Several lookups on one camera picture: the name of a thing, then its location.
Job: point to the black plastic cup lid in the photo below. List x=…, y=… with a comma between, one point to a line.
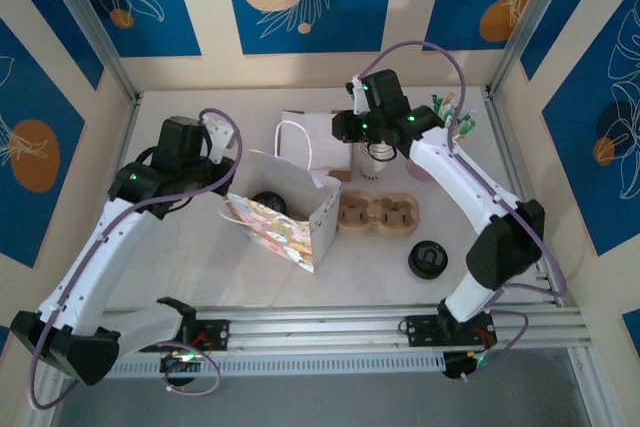
x=427, y=267
x=270, y=202

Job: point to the white animal print paper bag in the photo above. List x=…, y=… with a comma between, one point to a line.
x=290, y=242

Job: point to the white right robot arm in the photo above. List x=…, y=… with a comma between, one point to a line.
x=460, y=172

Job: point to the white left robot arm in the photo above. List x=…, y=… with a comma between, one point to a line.
x=95, y=257

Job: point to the green white sugar sachet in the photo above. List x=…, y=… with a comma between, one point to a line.
x=436, y=99
x=467, y=124

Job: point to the wooden stirrer stick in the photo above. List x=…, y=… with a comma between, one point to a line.
x=451, y=98

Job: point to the stack of white paper cups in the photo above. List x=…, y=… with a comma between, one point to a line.
x=367, y=169

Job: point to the white paper napkin stack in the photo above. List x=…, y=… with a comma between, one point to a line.
x=320, y=137

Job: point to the white napkins on cardboard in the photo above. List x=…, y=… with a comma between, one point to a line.
x=345, y=175

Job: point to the aluminium table side rail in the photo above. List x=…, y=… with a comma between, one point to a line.
x=516, y=177
x=125, y=147

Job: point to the aluminium frame post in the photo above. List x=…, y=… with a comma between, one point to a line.
x=530, y=22
x=90, y=22

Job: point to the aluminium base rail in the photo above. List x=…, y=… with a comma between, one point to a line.
x=310, y=332

